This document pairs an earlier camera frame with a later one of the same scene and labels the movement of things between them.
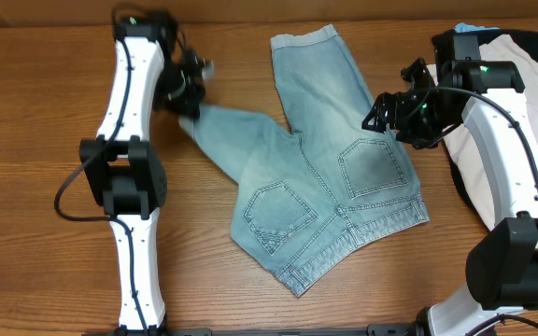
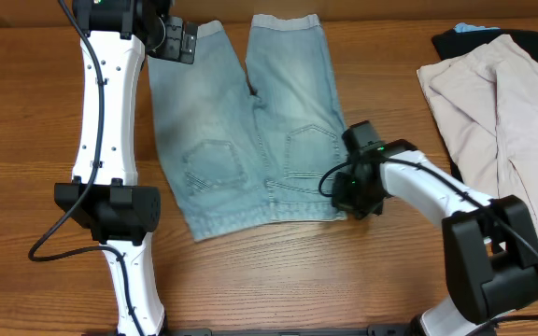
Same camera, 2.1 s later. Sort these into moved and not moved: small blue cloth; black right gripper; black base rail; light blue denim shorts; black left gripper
Moved: black right gripper; black left gripper; light blue denim shorts
Not moved: small blue cloth; black base rail
